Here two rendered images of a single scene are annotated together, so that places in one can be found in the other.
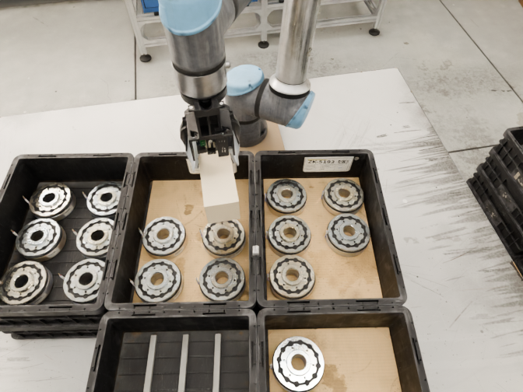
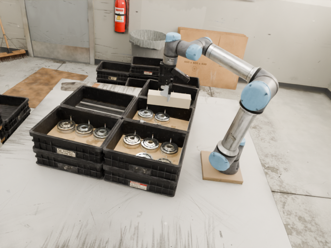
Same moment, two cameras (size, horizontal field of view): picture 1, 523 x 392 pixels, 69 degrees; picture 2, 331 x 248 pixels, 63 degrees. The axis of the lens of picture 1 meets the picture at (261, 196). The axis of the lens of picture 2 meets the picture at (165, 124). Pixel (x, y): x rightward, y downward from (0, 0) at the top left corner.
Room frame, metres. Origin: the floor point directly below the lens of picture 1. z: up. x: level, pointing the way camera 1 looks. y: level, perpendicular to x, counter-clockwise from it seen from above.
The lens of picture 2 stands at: (0.68, -1.24, 1.81)
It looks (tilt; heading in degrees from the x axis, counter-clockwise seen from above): 34 degrees down; 99
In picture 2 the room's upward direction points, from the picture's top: 8 degrees clockwise
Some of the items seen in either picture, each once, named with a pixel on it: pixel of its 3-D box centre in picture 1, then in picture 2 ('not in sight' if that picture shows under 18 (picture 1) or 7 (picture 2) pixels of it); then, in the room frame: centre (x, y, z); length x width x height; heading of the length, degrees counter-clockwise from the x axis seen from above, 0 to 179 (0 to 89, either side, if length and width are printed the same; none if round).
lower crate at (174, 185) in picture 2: not in sight; (146, 164); (0.43, -0.14, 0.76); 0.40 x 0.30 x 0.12; 1
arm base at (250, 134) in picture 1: (244, 119); (228, 159); (0.89, 0.06, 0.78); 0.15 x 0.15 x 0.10
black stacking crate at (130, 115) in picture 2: (192, 233); (159, 121); (0.42, 0.16, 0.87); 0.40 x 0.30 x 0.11; 1
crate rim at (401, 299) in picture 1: (321, 220); (148, 142); (0.43, -0.14, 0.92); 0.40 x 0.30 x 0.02; 1
